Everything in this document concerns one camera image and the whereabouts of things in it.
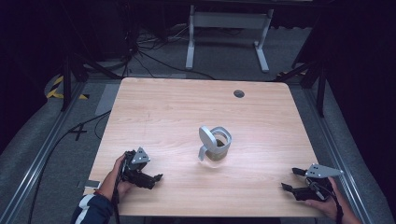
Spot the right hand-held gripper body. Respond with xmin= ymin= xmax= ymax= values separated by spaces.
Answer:
xmin=293 ymin=163 xmax=344 ymax=202

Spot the grey metal floor rail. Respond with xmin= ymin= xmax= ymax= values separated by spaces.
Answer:
xmin=0 ymin=78 xmax=90 ymax=224
xmin=302 ymin=87 xmax=376 ymax=224

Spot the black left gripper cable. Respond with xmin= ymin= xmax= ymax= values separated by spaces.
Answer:
xmin=111 ymin=152 xmax=129 ymax=224

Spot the glass pitcher with grey lid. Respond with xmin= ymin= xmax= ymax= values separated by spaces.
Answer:
xmin=197 ymin=125 xmax=233 ymax=169

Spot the black cross floor tape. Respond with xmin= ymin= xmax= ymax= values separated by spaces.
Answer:
xmin=68 ymin=123 xmax=89 ymax=142

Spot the person's right hand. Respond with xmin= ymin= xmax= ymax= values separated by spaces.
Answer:
xmin=304 ymin=176 xmax=345 ymax=221

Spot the long black floor cable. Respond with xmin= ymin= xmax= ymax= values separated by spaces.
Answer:
xmin=27 ymin=109 xmax=112 ymax=224

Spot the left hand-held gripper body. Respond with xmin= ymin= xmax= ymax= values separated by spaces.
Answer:
xmin=121 ymin=147 xmax=155 ymax=186

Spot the yellow black floor tape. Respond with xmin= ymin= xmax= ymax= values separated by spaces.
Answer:
xmin=46 ymin=75 xmax=90 ymax=101

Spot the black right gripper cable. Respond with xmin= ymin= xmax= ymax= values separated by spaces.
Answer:
xmin=306 ymin=178 xmax=345 ymax=224

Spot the black metal stand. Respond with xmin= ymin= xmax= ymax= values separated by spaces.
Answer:
xmin=60 ymin=50 xmax=123 ymax=112
xmin=274 ymin=59 xmax=329 ymax=119

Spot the person's left hand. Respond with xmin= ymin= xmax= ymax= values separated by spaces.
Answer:
xmin=98 ymin=154 xmax=135 ymax=201

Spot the bundle of black floor cables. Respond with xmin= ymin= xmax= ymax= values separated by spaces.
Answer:
xmin=122 ymin=26 xmax=217 ymax=80

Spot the grey floor tape patch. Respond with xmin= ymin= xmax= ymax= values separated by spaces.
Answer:
xmin=94 ymin=82 xmax=121 ymax=117

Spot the grey metal desk frame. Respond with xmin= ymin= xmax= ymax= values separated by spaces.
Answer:
xmin=185 ymin=4 xmax=276 ymax=74

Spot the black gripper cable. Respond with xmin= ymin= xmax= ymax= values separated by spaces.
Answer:
xmin=306 ymin=178 xmax=345 ymax=224
xmin=111 ymin=152 xmax=129 ymax=224

